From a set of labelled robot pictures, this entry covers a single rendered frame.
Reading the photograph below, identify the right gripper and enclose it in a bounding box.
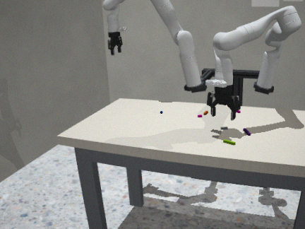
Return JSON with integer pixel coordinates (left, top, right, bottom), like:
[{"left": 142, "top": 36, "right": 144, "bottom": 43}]
[{"left": 108, "top": 32, "right": 123, "bottom": 56}]

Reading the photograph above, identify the purple rod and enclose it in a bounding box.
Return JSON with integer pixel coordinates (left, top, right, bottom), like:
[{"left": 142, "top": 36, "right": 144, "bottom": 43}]
[{"left": 243, "top": 128, "right": 251, "bottom": 136}]

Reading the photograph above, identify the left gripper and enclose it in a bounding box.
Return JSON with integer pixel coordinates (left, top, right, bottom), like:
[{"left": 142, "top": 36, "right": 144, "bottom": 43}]
[{"left": 207, "top": 84, "right": 241, "bottom": 121}]

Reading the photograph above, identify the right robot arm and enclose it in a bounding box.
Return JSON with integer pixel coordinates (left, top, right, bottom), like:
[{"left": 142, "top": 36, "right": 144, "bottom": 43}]
[{"left": 103, "top": 0, "right": 201, "bottom": 87}]

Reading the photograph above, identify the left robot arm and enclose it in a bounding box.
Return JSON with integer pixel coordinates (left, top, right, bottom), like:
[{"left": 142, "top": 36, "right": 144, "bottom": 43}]
[{"left": 205, "top": 6, "right": 301, "bottom": 88}]

